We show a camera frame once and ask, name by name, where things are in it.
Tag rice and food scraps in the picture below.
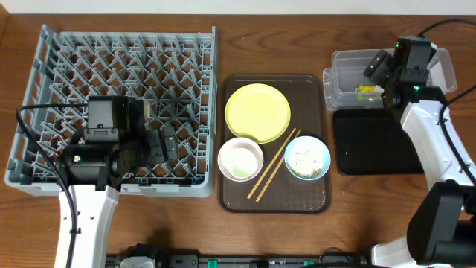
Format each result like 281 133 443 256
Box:
288 150 323 179

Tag light blue bowl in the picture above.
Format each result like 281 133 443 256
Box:
284 135 331 181

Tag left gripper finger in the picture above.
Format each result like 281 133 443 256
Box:
162 122 179 161
145 130 164 165

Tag yellow plate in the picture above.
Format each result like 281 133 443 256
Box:
225 83 291 144

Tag black tray bin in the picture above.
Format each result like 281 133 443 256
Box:
332 109 423 176

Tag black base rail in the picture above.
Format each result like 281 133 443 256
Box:
104 244 370 268

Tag left wooden chopstick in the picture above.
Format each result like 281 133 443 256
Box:
247 128 296 199

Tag right wooden chopstick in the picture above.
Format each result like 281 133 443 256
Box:
255 138 291 202

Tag green yellow snack wrapper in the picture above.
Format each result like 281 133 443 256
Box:
355 86 384 102

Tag wooden chopstick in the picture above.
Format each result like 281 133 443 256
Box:
255 138 291 202
247 128 296 199

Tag white cup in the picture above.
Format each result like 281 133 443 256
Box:
225 148 257 180

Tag clear plastic bin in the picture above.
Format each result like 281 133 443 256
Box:
323 48 457 111

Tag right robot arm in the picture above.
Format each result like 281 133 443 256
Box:
364 36 475 267

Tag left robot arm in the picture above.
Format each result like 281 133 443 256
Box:
55 96 171 267

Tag grey dishwasher rack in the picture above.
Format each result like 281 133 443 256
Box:
4 26 218 197

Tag dark brown serving tray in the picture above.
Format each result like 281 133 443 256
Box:
218 74 332 214

